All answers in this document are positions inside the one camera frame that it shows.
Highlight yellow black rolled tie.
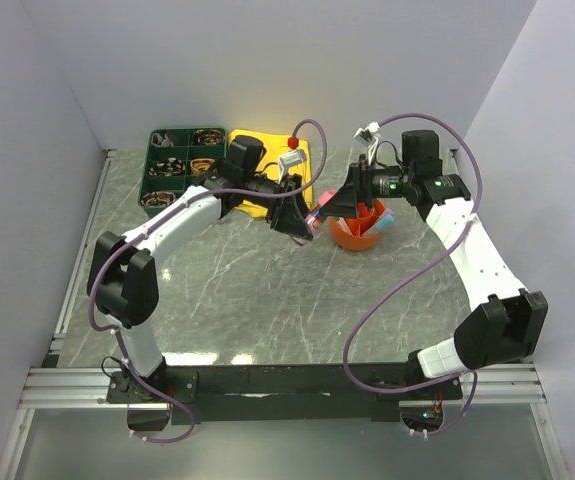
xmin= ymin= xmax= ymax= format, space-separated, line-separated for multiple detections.
xmin=189 ymin=157 xmax=216 ymax=176

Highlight green compartment tray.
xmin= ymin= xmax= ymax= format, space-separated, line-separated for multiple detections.
xmin=138 ymin=127 xmax=226 ymax=218

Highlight orange round divided container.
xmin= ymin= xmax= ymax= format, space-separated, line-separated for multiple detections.
xmin=329 ymin=200 xmax=386 ymax=252

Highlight dark brown rolled tie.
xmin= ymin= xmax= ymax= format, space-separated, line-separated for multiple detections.
xmin=192 ymin=128 xmax=225 ymax=146

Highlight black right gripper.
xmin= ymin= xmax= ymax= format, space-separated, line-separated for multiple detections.
xmin=318 ymin=155 xmax=413 ymax=219

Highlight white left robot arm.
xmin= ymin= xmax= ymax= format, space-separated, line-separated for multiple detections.
xmin=87 ymin=135 xmax=313 ymax=402

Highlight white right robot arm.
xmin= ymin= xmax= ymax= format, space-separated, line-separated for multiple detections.
xmin=342 ymin=130 xmax=548 ymax=398

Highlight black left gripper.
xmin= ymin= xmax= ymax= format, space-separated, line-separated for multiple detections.
xmin=244 ymin=172 xmax=317 ymax=242

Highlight aluminium rail frame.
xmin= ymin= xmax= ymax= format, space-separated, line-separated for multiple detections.
xmin=0 ymin=149 xmax=570 ymax=479

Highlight clear tube blue cap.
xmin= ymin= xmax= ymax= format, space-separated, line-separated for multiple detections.
xmin=373 ymin=214 xmax=394 ymax=232

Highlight grey rolled item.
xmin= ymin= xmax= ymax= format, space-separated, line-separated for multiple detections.
xmin=150 ymin=131 xmax=174 ymax=148

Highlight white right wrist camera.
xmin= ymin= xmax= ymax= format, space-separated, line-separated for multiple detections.
xmin=354 ymin=121 xmax=381 ymax=164

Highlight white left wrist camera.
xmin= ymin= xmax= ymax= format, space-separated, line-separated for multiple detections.
xmin=277 ymin=135 xmax=309 ymax=178

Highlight black white rolled tie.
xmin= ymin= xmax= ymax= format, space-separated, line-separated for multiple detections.
xmin=147 ymin=157 xmax=186 ymax=177

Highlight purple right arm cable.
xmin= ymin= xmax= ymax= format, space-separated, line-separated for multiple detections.
xmin=341 ymin=112 xmax=483 ymax=435

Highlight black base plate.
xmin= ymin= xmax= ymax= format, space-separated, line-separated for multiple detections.
xmin=105 ymin=363 xmax=464 ymax=426

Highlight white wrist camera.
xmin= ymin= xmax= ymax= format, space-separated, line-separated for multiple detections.
xmin=277 ymin=135 xmax=309 ymax=178
xmin=354 ymin=121 xmax=381 ymax=164

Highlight yellow folded cloth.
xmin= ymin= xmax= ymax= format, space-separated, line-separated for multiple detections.
xmin=227 ymin=129 xmax=312 ymax=219

